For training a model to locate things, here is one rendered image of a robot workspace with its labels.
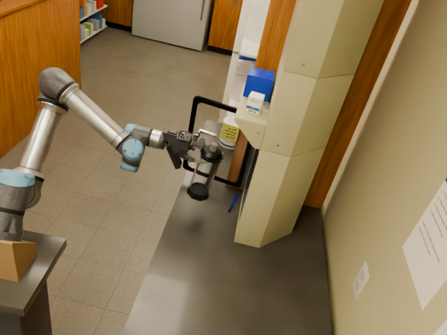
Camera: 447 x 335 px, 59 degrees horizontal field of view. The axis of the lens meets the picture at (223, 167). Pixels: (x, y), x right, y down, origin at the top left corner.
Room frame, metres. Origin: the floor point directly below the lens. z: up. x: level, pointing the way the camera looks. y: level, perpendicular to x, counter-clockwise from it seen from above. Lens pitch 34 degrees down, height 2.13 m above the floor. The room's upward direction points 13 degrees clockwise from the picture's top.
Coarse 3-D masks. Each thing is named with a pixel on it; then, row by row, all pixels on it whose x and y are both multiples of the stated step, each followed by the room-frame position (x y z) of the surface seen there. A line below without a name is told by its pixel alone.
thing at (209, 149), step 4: (212, 144) 1.36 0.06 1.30; (216, 144) 1.36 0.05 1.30; (204, 148) 1.36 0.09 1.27; (208, 148) 1.36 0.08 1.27; (212, 148) 1.35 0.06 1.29; (216, 148) 1.36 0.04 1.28; (204, 152) 1.34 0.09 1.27; (208, 152) 1.34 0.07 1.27; (212, 152) 1.35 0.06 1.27; (216, 152) 1.35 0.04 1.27; (220, 152) 1.36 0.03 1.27; (208, 156) 1.32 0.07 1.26; (212, 156) 1.32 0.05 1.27; (216, 156) 1.33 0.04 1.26; (220, 156) 1.35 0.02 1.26
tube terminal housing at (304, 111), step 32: (288, 96) 1.21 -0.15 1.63; (320, 96) 1.25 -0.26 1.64; (288, 128) 1.21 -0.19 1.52; (320, 128) 1.29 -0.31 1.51; (288, 160) 1.21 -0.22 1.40; (320, 160) 1.35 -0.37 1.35; (256, 192) 1.21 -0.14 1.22; (288, 192) 1.26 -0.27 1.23; (256, 224) 1.21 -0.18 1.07; (288, 224) 1.31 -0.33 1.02
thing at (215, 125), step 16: (208, 112) 1.56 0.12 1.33; (224, 112) 1.55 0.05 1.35; (208, 128) 1.56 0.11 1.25; (224, 128) 1.55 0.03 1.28; (208, 144) 1.56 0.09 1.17; (224, 144) 1.55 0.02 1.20; (240, 144) 1.53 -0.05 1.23; (224, 160) 1.54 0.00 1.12; (240, 160) 1.53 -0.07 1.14; (224, 176) 1.54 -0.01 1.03
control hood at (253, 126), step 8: (240, 104) 1.33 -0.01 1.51; (264, 104) 1.38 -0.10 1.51; (240, 112) 1.27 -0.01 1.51; (248, 112) 1.28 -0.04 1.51; (264, 112) 1.31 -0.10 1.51; (240, 120) 1.22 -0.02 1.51; (248, 120) 1.22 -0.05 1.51; (256, 120) 1.24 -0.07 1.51; (264, 120) 1.25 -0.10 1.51; (240, 128) 1.22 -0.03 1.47; (248, 128) 1.22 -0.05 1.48; (256, 128) 1.22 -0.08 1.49; (264, 128) 1.21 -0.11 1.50; (248, 136) 1.22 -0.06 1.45; (256, 136) 1.21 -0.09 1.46; (256, 144) 1.21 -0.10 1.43
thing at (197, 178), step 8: (216, 160) 1.32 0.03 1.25; (200, 168) 1.32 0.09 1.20; (208, 168) 1.32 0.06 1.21; (216, 168) 1.34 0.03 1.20; (192, 176) 1.35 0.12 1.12; (200, 176) 1.32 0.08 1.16; (208, 176) 1.32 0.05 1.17; (192, 184) 1.33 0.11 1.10; (200, 184) 1.32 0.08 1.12; (208, 184) 1.33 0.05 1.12; (200, 192) 1.32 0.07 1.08; (208, 192) 1.34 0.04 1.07
